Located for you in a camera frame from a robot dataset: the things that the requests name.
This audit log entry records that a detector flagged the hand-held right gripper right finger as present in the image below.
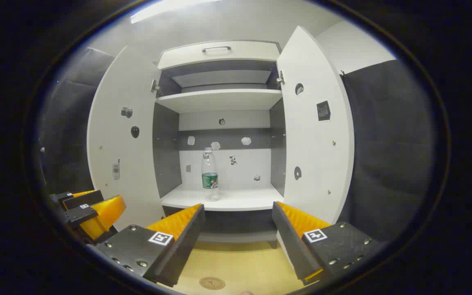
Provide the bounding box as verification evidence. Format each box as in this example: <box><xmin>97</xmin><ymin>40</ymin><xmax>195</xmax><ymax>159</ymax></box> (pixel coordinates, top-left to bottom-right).
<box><xmin>272</xmin><ymin>201</ymin><xmax>384</xmax><ymax>286</ymax></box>

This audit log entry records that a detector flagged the white cabinet door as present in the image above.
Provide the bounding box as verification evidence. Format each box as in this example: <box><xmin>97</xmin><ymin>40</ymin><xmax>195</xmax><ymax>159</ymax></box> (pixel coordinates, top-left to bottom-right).
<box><xmin>87</xmin><ymin>45</ymin><xmax>167</xmax><ymax>232</ymax></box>
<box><xmin>276</xmin><ymin>26</ymin><xmax>355</xmax><ymax>226</ymax></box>

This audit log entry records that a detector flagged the black backdrop cloth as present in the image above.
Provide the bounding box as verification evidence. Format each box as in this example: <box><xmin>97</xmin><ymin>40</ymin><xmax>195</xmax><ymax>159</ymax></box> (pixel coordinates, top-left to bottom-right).
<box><xmin>37</xmin><ymin>47</ymin><xmax>435</xmax><ymax>242</ymax></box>

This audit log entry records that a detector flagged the clear plastic bottle green label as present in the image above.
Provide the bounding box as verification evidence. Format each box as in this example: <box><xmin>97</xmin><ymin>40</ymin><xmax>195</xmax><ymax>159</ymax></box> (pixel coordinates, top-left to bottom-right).
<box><xmin>201</xmin><ymin>147</ymin><xmax>220</xmax><ymax>201</ymax></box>

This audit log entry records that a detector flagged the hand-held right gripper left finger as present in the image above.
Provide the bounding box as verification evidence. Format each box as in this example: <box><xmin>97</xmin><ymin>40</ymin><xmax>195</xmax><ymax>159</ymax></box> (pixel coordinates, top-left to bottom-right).
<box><xmin>86</xmin><ymin>203</ymin><xmax>207</xmax><ymax>288</ymax></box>

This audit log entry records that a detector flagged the white cabinet shelf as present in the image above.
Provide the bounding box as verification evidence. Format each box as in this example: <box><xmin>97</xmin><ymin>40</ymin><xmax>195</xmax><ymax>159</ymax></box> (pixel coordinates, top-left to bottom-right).
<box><xmin>160</xmin><ymin>183</ymin><xmax>284</xmax><ymax>211</ymax></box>
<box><xmin>155</xmin><ymin>89</ymin><xmax>283</xmax><ymax>114</ymax></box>

